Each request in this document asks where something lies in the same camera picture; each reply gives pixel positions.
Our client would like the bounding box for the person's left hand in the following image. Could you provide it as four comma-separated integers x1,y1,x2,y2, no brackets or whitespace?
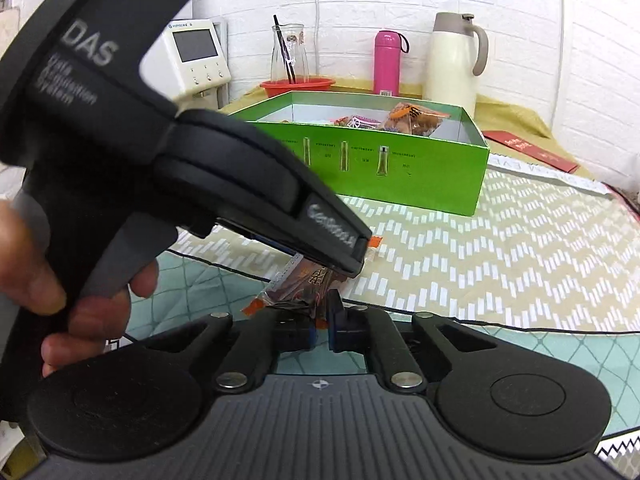
0,199,162,378

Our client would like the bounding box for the black straw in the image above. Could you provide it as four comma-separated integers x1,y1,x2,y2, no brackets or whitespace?
272,13,296,84

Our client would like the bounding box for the brown orange snack packet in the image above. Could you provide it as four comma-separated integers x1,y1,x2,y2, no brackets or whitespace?
244,252,374,332

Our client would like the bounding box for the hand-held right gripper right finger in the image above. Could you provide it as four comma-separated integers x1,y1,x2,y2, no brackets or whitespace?
326,295,498,393

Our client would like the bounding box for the red envelope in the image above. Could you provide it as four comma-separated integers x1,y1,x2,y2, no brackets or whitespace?
481,130,581,175

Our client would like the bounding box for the pink snack packet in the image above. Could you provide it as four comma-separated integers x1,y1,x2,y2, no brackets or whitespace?
330,114,382,132

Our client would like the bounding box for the cream thermos jug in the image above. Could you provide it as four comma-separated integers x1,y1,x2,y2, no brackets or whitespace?
424,11,490,106

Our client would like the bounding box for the patterned table cloth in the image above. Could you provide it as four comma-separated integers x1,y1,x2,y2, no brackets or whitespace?
115,152,640,461

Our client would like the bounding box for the white countertop water dispenser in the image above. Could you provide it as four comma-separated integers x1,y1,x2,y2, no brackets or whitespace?
140,18,234,112

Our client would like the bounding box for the clear orange-label nut packet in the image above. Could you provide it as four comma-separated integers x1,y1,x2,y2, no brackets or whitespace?
376,101,454,137

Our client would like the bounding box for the pink water bottle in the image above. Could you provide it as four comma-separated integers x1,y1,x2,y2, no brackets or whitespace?
374,30,411,97

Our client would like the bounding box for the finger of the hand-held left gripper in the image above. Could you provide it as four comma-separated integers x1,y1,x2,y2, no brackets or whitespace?
215,217,362,280

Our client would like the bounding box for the clear glass carafe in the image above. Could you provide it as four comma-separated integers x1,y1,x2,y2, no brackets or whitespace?
270,23,310,84

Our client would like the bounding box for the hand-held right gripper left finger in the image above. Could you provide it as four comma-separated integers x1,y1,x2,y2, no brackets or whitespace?
142,306,321,396

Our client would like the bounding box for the green cardboard box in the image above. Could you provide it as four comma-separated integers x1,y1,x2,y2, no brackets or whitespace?
227,91,491,217

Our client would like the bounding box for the red plastic basin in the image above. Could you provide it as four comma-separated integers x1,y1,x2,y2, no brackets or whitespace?
259,78,337,100

